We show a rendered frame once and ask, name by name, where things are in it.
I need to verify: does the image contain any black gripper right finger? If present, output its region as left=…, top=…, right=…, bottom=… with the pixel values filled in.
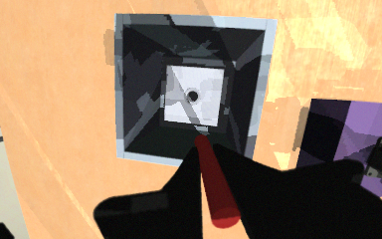
left=213, top=143, right=365, bottom=239

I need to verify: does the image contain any white square plate with hole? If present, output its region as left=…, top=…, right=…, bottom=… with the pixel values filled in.
left=164, top=66, right=224, bottom=126

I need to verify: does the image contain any red peg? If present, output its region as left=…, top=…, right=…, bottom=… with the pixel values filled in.
left=194, top=134, right=241, bottom=229

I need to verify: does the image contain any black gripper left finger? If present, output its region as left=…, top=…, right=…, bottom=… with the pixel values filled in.
left=93, top=146, right=204, bottom=239

